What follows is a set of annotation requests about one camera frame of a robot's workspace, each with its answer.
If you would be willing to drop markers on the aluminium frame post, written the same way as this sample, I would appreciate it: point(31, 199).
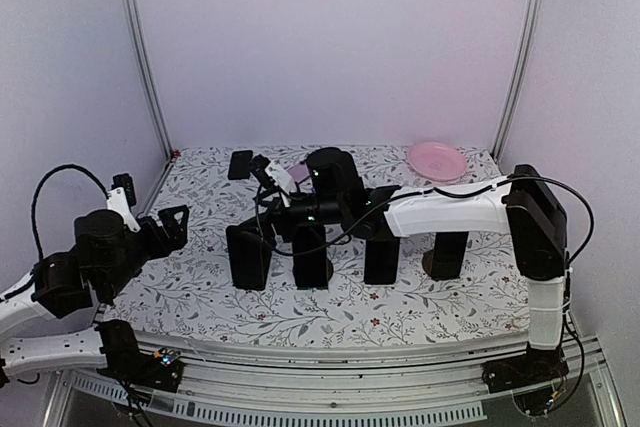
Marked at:
point(531, 17)
point(135, 27)

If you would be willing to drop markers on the pink plastic plate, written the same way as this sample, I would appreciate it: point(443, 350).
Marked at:
point(437, 162)

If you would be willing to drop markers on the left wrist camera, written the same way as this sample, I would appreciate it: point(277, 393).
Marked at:
point(121, 198)

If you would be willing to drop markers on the pink phone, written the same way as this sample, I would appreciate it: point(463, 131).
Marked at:
point(299, 172)

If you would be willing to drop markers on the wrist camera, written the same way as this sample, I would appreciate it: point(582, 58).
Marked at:
point(121, 198)
point(273, 178)

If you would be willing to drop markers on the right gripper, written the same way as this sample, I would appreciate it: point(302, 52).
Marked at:
point(281, 204)

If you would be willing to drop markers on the dark grey phone stand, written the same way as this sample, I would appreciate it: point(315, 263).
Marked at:
point(328, 273)

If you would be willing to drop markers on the black phone teal edge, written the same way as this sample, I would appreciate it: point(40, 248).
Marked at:
point(310, 268)

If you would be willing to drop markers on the left aluminium frame post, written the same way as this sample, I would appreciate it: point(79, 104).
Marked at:
point(135, 27)

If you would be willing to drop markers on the front aluminium rail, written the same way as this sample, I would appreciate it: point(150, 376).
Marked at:
point(424, 385)

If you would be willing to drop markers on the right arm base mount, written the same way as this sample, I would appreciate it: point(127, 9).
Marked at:
point(532, 367)

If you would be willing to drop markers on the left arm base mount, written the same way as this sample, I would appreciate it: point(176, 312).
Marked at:
point(160, 370)

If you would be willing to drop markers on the black phone blue edge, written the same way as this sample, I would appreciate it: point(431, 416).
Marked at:
point(381, 261)

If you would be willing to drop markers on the floral patterned table mat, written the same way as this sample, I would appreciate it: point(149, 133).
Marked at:
point(190, 294)

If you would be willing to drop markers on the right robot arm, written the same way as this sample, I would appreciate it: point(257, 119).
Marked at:
point(480, 227)

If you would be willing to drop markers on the right aluminium frame post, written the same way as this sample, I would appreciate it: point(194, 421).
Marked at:
point(531, 17)

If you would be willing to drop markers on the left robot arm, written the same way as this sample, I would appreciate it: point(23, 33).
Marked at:
point(55, 290)

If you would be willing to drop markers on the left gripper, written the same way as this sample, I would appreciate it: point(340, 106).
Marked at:
point(177, 237)

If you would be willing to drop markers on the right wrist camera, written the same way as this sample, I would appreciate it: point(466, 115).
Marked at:
point(273, 178)

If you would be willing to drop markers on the small black phone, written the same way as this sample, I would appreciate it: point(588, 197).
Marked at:
point(239, 165)

